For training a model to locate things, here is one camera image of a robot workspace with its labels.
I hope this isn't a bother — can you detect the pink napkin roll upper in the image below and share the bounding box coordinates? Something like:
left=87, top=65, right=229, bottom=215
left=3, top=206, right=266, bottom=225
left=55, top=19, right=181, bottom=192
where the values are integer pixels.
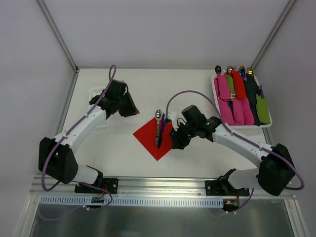
left=217, top=74, right=231, bottom=101

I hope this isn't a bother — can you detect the left frame post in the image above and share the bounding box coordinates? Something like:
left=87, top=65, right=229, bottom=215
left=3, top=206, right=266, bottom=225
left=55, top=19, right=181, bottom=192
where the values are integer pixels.
left=36, top=0, right=78, bottom=72

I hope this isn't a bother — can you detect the green handled spoon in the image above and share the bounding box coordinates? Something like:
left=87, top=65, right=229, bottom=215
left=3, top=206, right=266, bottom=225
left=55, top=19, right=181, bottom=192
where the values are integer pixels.
left=155, top=109, right=163, bottom=146

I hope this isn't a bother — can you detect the red paper napkin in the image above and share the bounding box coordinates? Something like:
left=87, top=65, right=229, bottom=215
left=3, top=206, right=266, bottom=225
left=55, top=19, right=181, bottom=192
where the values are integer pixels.
left=133, top=118, right=173, bottom=161

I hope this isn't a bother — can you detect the white perforated utensil tray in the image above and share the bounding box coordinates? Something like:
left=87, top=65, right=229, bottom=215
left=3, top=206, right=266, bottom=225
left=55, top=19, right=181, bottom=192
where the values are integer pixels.
left=88, top=86, right=110, bottom=131

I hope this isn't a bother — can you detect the white slotted cable duct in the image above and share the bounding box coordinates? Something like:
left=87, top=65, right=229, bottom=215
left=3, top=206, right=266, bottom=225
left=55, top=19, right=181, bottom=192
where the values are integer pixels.
left=39, top=195, right=224, bottom=208

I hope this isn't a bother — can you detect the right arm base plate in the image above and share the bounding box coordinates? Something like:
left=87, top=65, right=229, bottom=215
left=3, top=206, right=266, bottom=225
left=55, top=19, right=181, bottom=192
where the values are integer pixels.
left=204, top=180, right=250, bottom=197

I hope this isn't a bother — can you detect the green napkin roll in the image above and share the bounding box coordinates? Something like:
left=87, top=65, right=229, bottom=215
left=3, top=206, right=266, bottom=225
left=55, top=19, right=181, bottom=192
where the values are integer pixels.
left=225, top=74, right=235, bottom=93
left=256, top=94, right=271, bottom=124

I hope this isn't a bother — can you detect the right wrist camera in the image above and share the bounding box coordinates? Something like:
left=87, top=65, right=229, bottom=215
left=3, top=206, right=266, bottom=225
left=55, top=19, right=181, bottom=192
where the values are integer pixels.
left=165, top=112, right=178, bottom=124

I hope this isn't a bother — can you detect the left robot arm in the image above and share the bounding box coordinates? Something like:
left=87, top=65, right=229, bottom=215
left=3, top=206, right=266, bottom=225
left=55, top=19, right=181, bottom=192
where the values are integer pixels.
left=38, top=79, right=139, bottom=193

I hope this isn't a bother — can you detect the red napkin roll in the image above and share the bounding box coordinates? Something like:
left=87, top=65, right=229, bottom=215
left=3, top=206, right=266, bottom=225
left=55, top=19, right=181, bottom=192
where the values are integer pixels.
left=233, top=71, right=246, bottom=100

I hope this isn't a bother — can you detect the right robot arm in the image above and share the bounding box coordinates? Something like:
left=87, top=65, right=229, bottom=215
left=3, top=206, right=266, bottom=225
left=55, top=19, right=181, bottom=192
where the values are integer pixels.
left=166, top=105, right=295, bottom=196

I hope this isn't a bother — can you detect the white tray of rolls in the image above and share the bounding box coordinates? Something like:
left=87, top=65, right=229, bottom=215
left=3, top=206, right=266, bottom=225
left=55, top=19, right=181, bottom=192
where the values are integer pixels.
left=211, top=65, right=273, bottom=128

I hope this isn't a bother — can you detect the pink napkin roll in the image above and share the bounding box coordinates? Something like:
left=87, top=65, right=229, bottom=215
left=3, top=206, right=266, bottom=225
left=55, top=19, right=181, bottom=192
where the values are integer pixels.
left=241, top=97, right=255, bottom=125
left=233, top=99, right=245, bottom=125
left=217, top=74, right=231, bottom=101
left=218, top=99, right=235, bottom=125

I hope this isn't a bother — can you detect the pink napkin roll lower right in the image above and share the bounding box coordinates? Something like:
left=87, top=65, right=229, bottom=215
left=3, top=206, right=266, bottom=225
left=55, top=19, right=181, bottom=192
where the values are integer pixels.
left=241, top=97, right=255, bottom=125

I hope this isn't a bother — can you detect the green napkin roll right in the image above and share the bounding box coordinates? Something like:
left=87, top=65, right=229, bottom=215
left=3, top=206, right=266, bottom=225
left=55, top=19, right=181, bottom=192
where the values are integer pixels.
left=256, top=94, right=271, bottom=124

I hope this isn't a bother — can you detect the pink napkin roll lower middle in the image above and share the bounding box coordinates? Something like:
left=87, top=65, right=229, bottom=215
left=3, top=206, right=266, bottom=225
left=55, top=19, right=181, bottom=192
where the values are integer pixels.
left=233, top=99, right=245, bottom=125

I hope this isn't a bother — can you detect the right frame post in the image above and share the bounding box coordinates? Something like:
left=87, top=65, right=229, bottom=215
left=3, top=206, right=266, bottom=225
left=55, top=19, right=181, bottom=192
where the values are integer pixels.
left=250, top=0, right=297, bottom=69

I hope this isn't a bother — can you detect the dark blue knife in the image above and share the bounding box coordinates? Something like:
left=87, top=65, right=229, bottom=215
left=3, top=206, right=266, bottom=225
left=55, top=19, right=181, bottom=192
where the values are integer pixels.
left=158, top=114, right=165, bottom=148

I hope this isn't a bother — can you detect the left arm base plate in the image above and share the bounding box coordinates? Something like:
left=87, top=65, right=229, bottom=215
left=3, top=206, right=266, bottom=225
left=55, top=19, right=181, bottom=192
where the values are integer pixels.
left=75, top=177, right=119, bottom=194

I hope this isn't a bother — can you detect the green napkin roll left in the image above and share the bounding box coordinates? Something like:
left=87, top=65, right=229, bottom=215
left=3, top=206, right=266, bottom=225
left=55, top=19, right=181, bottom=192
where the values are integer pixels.
left=225, top=74, right=235, bottom=93

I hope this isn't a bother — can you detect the frame post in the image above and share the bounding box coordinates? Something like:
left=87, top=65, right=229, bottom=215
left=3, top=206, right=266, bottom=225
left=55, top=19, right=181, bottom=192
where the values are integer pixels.
left=250, top=0, right=297, bottom=69
left=36, top=0, right=78, bottom=72

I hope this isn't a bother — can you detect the pink napkin roll lower left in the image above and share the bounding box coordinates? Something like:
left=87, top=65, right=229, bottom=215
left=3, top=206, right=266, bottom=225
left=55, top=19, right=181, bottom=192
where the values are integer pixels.
left=218, top=99, right=235, bottom=125

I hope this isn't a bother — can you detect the dark navy napkin roll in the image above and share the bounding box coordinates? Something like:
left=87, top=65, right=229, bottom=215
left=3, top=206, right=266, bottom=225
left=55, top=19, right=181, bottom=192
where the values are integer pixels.
left=243, top=74, right=260, bottom=126

